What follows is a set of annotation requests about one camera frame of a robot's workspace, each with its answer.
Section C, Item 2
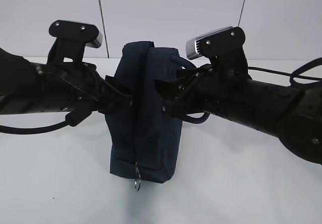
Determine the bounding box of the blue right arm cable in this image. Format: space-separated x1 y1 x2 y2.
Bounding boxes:
248 57 322 88

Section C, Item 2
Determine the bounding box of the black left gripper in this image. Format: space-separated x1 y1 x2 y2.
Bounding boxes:
44 62 132 127

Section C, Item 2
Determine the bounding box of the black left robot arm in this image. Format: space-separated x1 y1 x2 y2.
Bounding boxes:
1 49 132 127

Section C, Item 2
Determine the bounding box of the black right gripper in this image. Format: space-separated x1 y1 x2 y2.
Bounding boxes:
154 64 254 120

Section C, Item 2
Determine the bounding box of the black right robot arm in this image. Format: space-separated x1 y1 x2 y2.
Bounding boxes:
155 64 321 164

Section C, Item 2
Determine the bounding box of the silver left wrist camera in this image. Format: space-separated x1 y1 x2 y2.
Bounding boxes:
47 20 103 65

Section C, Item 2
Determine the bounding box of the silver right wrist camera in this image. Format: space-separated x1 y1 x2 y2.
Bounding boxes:
186 26 248 71

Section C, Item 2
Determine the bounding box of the navy blue lunch bag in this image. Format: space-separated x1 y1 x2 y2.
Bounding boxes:
105 41 209 190

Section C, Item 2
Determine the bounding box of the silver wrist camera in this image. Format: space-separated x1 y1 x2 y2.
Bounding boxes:
47 20 103 65
186 26 248 71

